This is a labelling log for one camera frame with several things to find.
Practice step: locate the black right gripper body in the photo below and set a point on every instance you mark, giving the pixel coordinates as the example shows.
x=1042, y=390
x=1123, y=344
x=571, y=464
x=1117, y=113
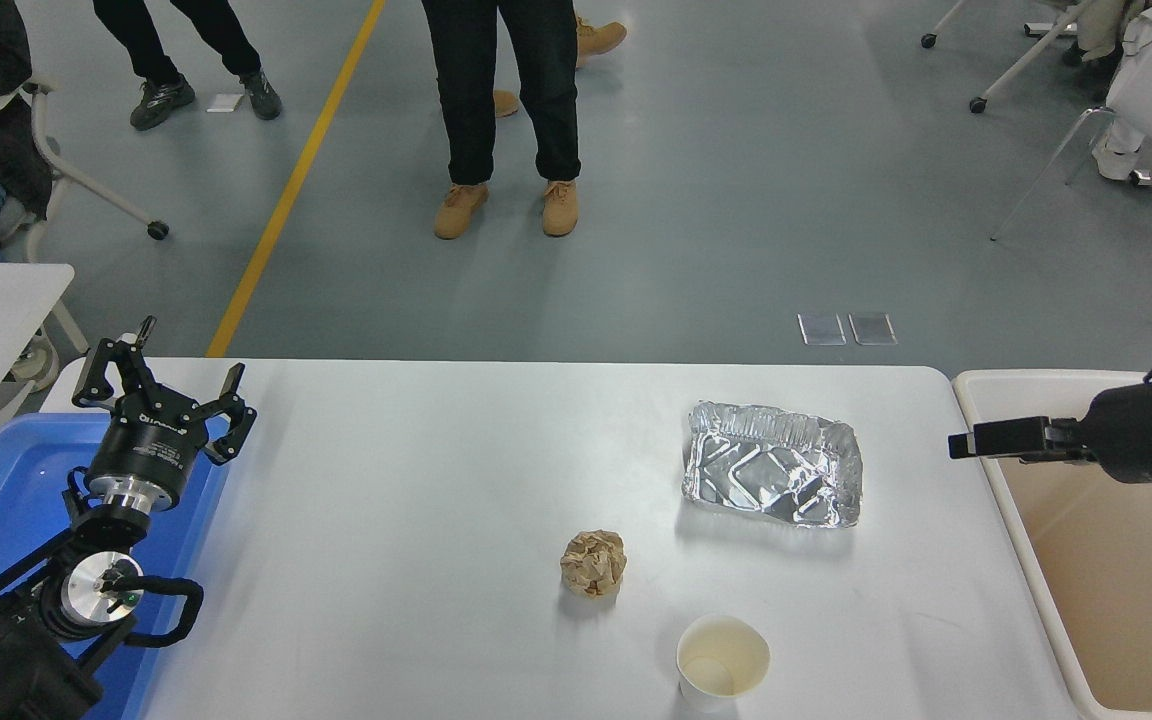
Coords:
x=1126, y=435

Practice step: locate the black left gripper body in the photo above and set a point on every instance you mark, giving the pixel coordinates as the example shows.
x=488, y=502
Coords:
x=151, y=445

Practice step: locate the silver foil tray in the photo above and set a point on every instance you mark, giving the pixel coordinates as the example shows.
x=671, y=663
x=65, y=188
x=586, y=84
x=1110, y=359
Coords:
x=766, y=470

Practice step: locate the white paper cup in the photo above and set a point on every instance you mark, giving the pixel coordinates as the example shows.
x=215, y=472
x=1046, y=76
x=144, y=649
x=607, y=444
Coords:
x=721, y=660

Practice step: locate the blue plastic tray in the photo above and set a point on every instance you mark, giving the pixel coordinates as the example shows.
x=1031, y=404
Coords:
x=6, y=480

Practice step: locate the clear floor plate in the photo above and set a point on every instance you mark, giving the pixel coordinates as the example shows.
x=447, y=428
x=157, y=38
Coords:
x=872, y=329
x=822, y=329

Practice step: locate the white wheeled chair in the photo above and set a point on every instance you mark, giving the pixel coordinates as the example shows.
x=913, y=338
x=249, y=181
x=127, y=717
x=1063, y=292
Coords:
x=1021, y=65
x=157, y=231

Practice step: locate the large pale plastic bin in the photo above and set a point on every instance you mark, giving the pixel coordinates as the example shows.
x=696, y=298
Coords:
x=1116, y=600

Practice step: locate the white paper scrap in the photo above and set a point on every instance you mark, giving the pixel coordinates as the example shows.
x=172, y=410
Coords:
x=224, y=102

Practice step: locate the crumpled tan paper ball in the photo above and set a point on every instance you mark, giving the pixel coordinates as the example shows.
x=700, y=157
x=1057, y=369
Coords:
x=593, y=565

